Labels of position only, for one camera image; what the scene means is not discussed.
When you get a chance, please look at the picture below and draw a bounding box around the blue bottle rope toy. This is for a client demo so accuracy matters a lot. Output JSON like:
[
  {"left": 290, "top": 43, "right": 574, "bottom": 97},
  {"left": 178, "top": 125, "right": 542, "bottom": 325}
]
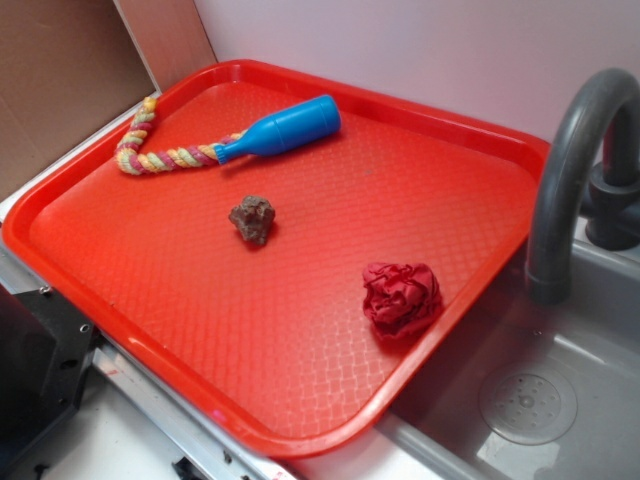
[{"left": 114, "top": 95, "right": 341, "bottom": 176}]

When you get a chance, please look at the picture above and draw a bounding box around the black metal bracket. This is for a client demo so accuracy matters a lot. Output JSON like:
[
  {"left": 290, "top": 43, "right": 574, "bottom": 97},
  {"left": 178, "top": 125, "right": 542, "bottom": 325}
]
[{"left": 1, "top": 288, "right": 97, "bottom": 479}]

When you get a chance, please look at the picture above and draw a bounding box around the red plastic tray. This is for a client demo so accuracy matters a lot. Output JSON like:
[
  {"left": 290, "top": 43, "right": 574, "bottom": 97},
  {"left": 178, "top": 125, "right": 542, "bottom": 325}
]
[{"left": 2, "top": 60, "right": 549, "bottom": 459}]

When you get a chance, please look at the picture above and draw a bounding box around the grey curved faucet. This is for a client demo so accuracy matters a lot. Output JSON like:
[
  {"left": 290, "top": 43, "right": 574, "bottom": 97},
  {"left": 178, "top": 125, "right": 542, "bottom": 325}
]
[{"left": 525, "top": 68, "right": 639, "bottom": 304}]

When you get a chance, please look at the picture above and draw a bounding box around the crumpled red paper ball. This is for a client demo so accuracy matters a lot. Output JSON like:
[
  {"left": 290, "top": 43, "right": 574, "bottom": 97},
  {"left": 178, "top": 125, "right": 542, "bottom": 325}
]
[{"left": 362, "top": 262, "right": 443, "bottom": 341}]

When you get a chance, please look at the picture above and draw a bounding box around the grey sink basin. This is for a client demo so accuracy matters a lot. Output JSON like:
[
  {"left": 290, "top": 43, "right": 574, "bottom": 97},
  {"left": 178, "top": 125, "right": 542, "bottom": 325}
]
[{"left": 378, "top": 242, "right": 639, "bottom": 479}]

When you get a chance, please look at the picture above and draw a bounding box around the brown cardboard panel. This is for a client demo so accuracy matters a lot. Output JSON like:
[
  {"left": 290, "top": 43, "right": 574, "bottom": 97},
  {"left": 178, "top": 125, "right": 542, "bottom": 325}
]
[{"left": 1, "top": 1, "right": 216, "bottom": 200}]

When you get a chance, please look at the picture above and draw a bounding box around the black faucet handle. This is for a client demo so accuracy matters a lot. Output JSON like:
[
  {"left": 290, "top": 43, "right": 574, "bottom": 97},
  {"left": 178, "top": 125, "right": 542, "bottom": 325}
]
[{"left": 584, "top": 119, "right": 640, "bottom": 251}]

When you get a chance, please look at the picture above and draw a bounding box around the brown crumpled lump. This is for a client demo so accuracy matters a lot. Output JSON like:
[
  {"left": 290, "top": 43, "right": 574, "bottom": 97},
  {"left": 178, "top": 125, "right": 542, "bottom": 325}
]
[{"left": 228, "top": 195, "right": 276, "bottom": 246}]

